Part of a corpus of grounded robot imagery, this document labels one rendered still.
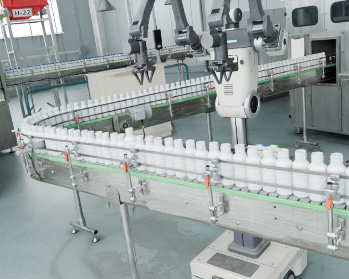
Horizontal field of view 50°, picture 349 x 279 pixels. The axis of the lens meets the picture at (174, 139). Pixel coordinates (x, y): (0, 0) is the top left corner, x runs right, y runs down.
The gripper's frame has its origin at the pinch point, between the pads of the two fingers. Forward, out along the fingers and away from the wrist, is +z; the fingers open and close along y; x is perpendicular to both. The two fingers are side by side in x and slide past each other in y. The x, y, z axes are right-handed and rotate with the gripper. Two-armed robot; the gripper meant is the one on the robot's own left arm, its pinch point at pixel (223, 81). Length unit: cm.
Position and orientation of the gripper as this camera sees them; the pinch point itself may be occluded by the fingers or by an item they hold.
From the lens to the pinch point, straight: 162.0
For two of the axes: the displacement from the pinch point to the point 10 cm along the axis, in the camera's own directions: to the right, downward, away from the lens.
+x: -7.7, -0.8, 6.4
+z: 1.2, 9.6, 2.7
